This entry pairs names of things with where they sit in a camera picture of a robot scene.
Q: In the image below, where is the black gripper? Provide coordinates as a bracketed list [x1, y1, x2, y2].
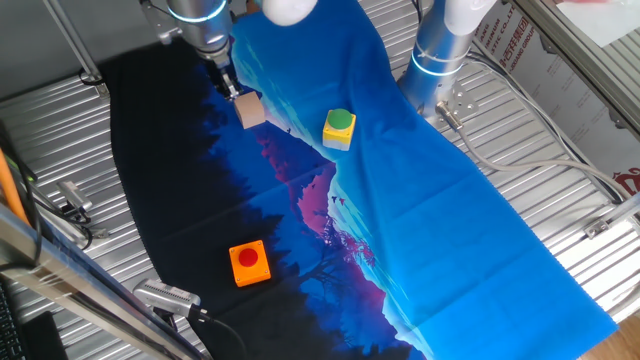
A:
[207, 49, 245, 101]

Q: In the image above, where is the small wooden block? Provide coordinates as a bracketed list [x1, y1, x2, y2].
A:
[233, 90, 267, 130]

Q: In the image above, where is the yellow box green button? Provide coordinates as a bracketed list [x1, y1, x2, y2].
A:
[321, 107, 358, 152]

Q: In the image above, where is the thin metal rod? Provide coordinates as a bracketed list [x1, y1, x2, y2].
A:
[42, 0, 111, 99]

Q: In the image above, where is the orange box red button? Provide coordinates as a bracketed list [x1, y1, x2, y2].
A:
[228, 239, 273, 289]

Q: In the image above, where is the blue black printed cloth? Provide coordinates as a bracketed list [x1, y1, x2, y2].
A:
[102, 0, 620, 360]

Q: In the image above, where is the orange pole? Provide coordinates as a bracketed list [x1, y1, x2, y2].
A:
[0, 148, 30, 225]

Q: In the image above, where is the black keyboard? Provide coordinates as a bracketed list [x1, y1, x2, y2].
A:
[0, 279, 26, 360]

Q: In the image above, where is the cardboard box red print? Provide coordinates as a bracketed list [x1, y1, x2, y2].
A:
[472, 0, 640, 197]

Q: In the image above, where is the wrist camera mounting bracket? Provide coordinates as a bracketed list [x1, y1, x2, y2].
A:
[141, 0, 184, 45]

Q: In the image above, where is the small silver camera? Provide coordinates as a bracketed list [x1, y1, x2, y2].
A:
[56, 180, 94, 214]

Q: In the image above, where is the silver camera with vents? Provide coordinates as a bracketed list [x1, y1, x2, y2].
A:
[132, 278, 204, 319]

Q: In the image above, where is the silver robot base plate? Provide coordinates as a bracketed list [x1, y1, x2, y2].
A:
[424, 79, 480, 132]

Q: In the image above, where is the black camera cable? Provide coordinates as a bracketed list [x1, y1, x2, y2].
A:
[188, 305, 250, 360]

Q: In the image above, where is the aluminium frame beam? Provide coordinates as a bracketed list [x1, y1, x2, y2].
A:
[0, 202, 204, 360]

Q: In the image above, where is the thick grey base cable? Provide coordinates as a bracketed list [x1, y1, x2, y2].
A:
[435, 99, 629, 202]

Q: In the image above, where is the aluminium frame rail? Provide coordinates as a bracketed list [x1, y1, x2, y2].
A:
[509, 0, 640, 132]

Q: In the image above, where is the small metal corner bracket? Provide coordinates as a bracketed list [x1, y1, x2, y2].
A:
[583, 192, 640, 240]

